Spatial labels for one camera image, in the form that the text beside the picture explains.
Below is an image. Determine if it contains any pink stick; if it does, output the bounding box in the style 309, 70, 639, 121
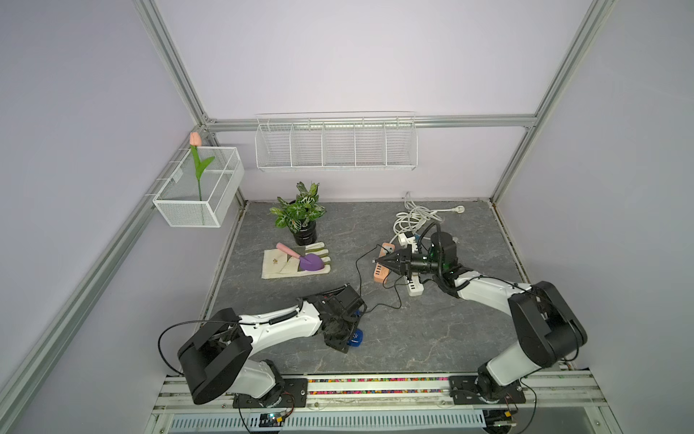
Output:
276, 242, 301, 259

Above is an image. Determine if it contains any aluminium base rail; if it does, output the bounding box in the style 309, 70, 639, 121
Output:
154, 370, 608, 416

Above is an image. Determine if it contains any black USB cable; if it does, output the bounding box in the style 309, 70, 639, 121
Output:
360, 276, 405, 316
354, 243, 389, 299

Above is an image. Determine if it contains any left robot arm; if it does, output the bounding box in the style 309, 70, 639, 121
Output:
157, 284, 367, 407

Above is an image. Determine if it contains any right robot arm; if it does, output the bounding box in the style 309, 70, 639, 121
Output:
379, 230, 588, 403

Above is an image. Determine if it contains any orange power strip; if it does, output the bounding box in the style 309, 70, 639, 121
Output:
373, 242, 395, 284

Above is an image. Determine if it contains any white power cord bundle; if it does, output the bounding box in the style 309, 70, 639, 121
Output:
391, 191, 467, 245

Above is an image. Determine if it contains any white wire basket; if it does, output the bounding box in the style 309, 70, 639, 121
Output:
153, 146, 244, 229

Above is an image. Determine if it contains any long white wire shelf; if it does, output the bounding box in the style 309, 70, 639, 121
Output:
255, 111, 419, 171

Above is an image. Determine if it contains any pink artificial tulip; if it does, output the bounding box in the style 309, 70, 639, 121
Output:
189, 132, 215, 201

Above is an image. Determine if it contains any potted green plant black vase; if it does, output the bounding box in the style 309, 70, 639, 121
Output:
269, 182, 326, 246

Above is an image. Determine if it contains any cream hand-shaped holder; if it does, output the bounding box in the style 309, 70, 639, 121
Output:
261, 242, 332, 280

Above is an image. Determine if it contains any white power strip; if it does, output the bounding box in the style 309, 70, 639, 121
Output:
407, 274, 424, 298

